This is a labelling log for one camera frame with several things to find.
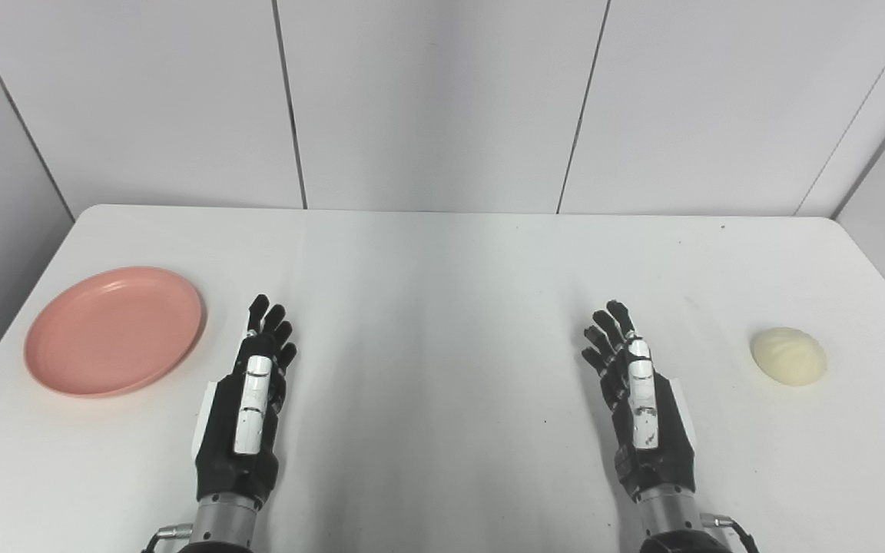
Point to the pink round plate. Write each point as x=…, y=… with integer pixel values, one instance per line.
x=114, y=332

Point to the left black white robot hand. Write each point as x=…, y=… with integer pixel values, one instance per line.
x=249, y=407

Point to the cream steamed bun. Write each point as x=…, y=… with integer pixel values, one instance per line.
x=788, y=357

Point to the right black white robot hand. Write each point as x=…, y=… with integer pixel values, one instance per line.
x=646, y=415

